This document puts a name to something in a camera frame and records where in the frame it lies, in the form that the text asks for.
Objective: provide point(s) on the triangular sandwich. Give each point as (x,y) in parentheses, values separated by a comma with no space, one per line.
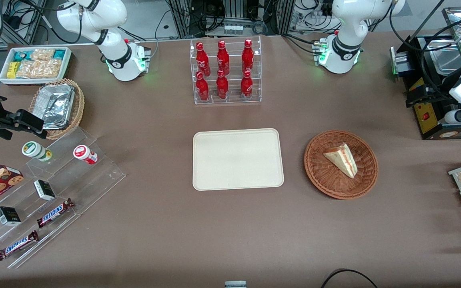
(344,160)

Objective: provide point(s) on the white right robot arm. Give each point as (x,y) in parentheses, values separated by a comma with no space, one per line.
(94,20)

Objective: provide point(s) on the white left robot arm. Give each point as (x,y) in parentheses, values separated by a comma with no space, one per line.
(346,24)

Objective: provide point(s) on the light wicker basket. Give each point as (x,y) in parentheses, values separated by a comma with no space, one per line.
(77,108)

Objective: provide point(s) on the round brown wicker basket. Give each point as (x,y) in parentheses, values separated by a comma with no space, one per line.
(326,180)

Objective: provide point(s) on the beige rectangular plastic tray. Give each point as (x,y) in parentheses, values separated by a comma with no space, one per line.
(238,160)

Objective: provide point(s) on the black hot food display case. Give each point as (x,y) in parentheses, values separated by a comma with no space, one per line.
(425,118)

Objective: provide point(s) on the green lid white jar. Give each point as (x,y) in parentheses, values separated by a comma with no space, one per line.
(34,150)

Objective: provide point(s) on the aluminium foil container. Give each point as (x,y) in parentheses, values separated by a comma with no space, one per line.
(56,106)

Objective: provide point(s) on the grey box with green light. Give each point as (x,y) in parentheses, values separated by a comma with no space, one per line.
(401,62)

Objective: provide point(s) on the stainless steel pan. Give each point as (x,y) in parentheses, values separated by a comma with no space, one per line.
(444,56)

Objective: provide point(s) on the white rectangular snack bin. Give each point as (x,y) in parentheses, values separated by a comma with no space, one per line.
(34,81)

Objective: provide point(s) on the yellow snack packet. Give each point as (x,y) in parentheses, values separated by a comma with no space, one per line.
(12,70)

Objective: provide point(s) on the clear bag of crackers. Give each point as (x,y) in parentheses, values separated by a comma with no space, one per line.
(28,69)
(50,68)
(43,54)

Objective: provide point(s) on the red lid white jar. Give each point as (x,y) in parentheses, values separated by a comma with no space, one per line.
(84,154)

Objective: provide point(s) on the teal snack packet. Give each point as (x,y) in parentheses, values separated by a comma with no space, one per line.
(22,56)
(59,53)

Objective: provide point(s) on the small black box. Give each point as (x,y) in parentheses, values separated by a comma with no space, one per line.
(8,216)
(44,190)

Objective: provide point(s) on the thin black pole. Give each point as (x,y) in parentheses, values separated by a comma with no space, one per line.
(426,20)

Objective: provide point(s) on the clear acrylic stepped shelf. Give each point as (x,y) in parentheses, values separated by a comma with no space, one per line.
(94,180)

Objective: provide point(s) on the brown Snickers bar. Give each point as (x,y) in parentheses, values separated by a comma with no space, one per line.
(17,245)
(54,212)

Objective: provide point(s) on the red cola bottle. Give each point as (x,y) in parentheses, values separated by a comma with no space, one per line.
(222,86)
(247,54)
(202,58)
(202,88)
(223,56)
(247,86)

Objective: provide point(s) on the clear acrylic bottle rack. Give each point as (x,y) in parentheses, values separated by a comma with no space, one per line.
(232,102)

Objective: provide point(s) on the white power strip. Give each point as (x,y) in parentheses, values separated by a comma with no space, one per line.
(233,29)

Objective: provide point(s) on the small grey device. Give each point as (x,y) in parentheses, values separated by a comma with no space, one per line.
(235,284)

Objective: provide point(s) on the aluminium frame equipment rack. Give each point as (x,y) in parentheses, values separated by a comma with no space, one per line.
(234,12)

